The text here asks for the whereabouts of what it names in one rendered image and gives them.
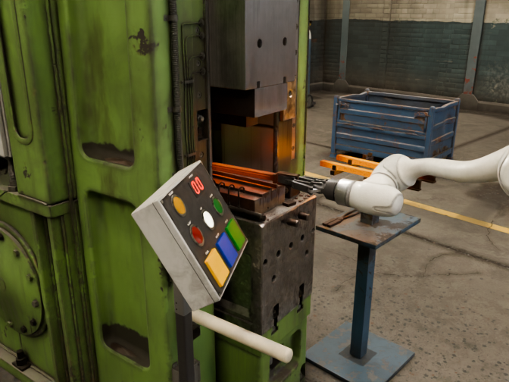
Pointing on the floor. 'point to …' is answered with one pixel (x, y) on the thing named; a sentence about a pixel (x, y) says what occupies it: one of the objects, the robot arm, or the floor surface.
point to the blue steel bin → (395, 125)
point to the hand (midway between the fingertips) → (288, 179)
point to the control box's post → (184, 337)
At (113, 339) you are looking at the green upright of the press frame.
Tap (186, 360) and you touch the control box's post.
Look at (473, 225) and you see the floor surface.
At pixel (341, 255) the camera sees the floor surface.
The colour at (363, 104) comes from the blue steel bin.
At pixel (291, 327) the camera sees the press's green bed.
